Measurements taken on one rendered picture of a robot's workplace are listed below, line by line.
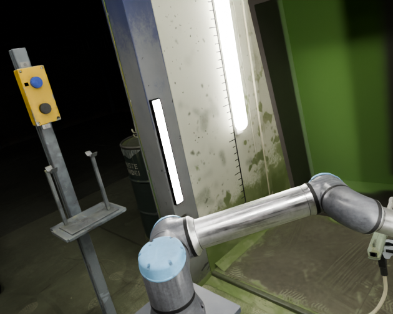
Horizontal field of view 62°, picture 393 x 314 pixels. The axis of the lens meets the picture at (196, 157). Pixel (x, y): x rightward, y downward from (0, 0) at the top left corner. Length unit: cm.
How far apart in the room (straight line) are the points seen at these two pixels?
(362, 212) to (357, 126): 97
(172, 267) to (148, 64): 113
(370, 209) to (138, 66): 125
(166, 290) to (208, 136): 125
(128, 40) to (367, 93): 126
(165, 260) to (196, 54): 137
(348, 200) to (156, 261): 62
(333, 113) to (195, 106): 80
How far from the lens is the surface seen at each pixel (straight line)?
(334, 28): 186
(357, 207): 113
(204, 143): 208
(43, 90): 168
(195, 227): 119
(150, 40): 184
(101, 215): 172
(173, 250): 105
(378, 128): 202
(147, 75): 180
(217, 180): 221
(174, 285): 106
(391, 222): 119
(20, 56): 173
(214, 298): 126
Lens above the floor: 147
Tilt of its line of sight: 18 degrees down
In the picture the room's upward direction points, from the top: 12 degrees counter-clockwise
